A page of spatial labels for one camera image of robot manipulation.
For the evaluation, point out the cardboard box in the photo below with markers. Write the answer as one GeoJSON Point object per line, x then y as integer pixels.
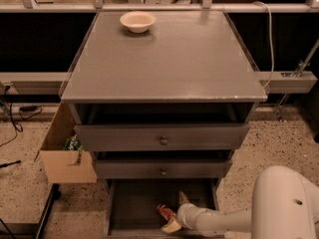
{"type": "Point", "coordinates": [65, 164]}

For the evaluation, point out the white bowl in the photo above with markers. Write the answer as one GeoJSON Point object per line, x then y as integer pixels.
{"type": "Point", "coordinates": [138, 21]}

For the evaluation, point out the brass middle drawer knob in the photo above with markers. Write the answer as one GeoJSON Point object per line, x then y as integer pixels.
{"type": "Point", "coordinates": [163, 172]}

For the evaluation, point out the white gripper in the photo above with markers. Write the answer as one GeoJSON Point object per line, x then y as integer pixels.
{"type": "Point", "coordinates": [183, 214]}

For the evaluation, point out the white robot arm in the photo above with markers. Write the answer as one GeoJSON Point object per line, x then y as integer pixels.
{"type": "Point", "coordinates": [285, 205]}

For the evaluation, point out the bottom grey open drawer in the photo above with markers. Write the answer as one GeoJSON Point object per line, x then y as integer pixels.
{"type": "Point", "coordinates": [132, 209]}

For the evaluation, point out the red coke can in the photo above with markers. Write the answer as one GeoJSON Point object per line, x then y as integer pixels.
{"type": "Point", "coordinates": [165, 212]}

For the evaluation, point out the brass drawer knob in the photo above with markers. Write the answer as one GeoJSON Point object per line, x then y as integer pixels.
{"type": "Point", "coordinates": [163, 140]}
{"type": "Point", "coordinates": [163, 172]}

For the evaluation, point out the top grey drawer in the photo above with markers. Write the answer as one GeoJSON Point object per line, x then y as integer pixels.
{"type": "Point", "coordinates": [146, 137]}

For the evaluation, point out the grey drawer cabinet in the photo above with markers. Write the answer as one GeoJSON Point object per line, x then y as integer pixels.
{"type": "Point", "coordinates": [189, 67]}

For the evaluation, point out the middle grey drawer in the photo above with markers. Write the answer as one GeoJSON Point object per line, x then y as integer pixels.
{"type": "Point", "coordinates": [150, 168]}

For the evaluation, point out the brass top drawer knob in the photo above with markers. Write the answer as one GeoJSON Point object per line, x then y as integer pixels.
{"type": "Point", "coordinates": [163, 140]}

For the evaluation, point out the black metal floor frame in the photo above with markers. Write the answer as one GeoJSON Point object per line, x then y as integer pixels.
{"type": "Point", "coordinates": [31, 230]}

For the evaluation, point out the green chip bag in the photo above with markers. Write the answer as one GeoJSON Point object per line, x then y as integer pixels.
{"type": "Point", "coordinates": [73, 143]}

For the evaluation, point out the metal rail beam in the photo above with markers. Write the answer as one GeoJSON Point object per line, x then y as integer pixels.
{"type": "Point", "coordinates": [50, 83]}

